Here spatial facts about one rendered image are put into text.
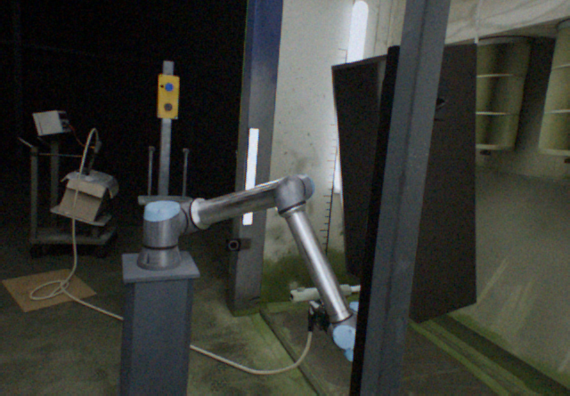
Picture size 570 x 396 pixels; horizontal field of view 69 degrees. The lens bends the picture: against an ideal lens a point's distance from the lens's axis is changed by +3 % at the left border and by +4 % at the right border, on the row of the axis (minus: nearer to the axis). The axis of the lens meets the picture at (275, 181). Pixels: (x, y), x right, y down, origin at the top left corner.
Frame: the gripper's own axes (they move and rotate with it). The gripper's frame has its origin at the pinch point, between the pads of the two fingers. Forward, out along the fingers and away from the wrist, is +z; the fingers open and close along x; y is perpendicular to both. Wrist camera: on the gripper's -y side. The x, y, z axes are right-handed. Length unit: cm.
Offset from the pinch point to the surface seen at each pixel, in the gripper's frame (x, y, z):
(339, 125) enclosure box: 31, -76, 44
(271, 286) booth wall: 14, 42, 81
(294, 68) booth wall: 26, -105, 99
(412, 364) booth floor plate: 66, 50, -3
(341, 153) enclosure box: 33, -61, 42
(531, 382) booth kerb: 113, 45, -36
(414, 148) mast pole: -44, -92, -96
